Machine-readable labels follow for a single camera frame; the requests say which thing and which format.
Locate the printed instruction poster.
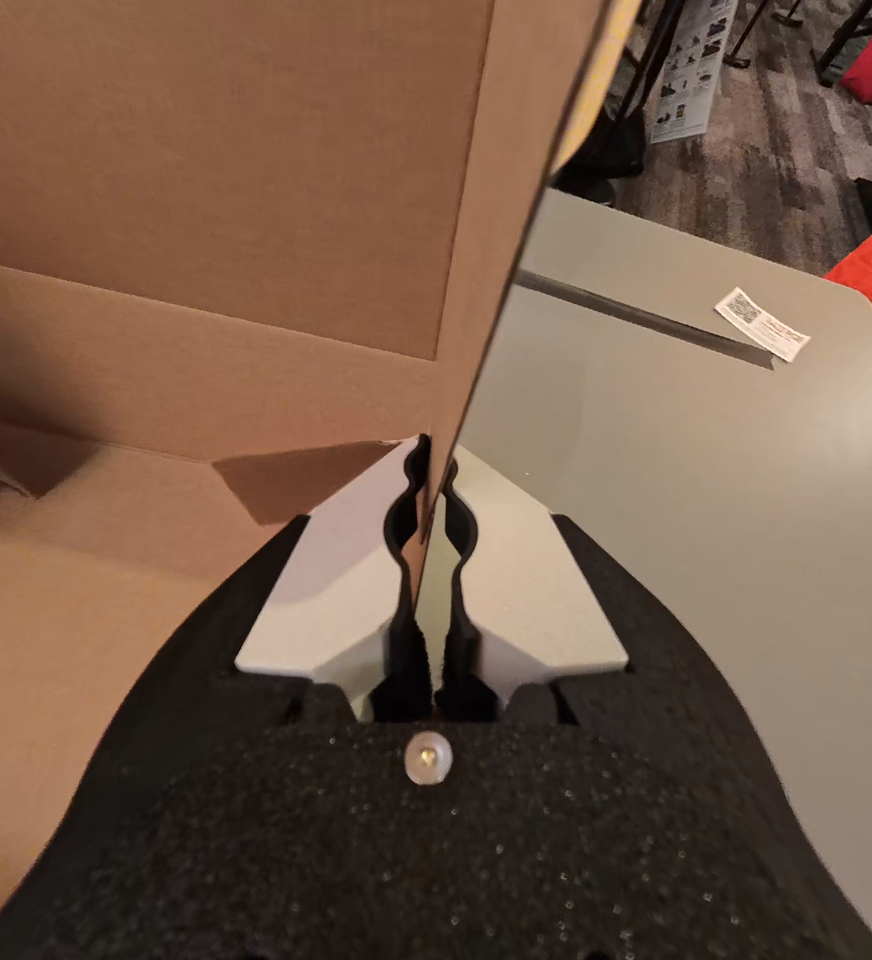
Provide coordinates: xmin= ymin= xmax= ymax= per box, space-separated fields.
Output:
xmin=649 ymin=0 xmax=741 ymax=145

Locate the brown cardboard box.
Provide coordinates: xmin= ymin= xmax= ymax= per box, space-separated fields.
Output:
xmin=0 ymin=0 xmax=643 ymax=954

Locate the black bag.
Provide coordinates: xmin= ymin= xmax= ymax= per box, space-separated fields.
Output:
xmin=556 ymin=105 xmax=647 ymax=207

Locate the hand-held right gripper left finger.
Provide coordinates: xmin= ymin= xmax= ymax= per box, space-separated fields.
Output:
xmin=235 ymin=433 xmax=435 ymax=723

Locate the black metal stand leg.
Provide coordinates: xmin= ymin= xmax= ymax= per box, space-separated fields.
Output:
xmin=814 ymin=0 xmax=872 ymax=87

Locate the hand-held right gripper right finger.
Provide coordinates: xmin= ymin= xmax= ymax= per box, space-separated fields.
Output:
xmin=434 ymin=446 xmax=630 ymax=723

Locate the white printed label sticker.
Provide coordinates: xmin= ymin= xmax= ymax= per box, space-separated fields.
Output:
xmin=714 ymin=286 xmax=812 ymax=363

